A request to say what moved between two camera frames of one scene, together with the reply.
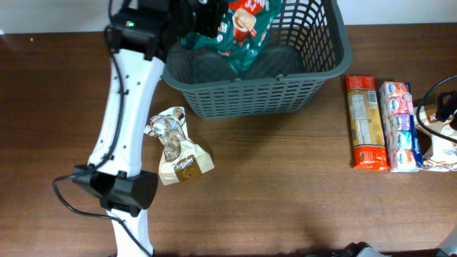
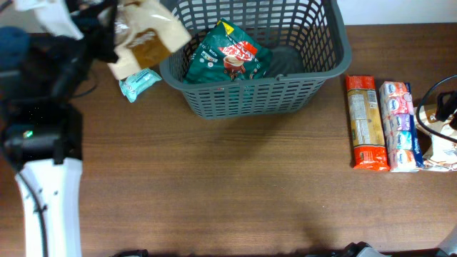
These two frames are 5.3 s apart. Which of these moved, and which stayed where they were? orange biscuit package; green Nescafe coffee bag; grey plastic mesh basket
Moved: green Nescafe coffee bag
Stayed: grey plastic mesh basket; orange biscuit package
